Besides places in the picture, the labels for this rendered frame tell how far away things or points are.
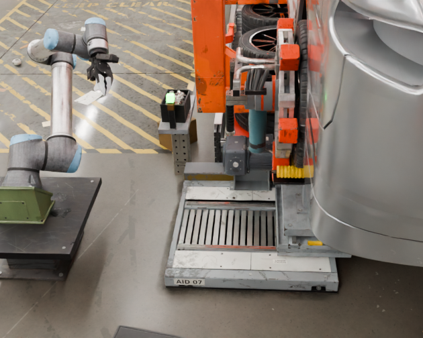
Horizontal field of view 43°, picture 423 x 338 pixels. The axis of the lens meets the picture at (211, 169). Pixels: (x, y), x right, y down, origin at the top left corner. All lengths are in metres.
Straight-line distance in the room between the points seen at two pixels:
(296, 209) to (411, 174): 1.40
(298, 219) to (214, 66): 0.91
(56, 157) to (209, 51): 0.95
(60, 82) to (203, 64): 0.76
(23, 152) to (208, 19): 1.12
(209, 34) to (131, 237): 1.17
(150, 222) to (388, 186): 1.84
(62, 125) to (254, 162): 1.04
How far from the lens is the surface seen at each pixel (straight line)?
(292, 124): 2.16
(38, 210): 2.68
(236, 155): 2.89
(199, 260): 2.70
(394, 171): 1.44
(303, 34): 2.27
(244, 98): 2.25
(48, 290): 2.82
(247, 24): 4.59
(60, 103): 2.91
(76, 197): 2.85
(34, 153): 2.72
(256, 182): 3.18
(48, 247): 2.59
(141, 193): 3.30
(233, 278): 2.61
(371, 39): 1.48
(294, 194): 2.87
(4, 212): 2.76
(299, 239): 2.72
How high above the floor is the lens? 1.96
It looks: 35 degrees down
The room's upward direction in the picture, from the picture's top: 3 degrees counter-clockwise
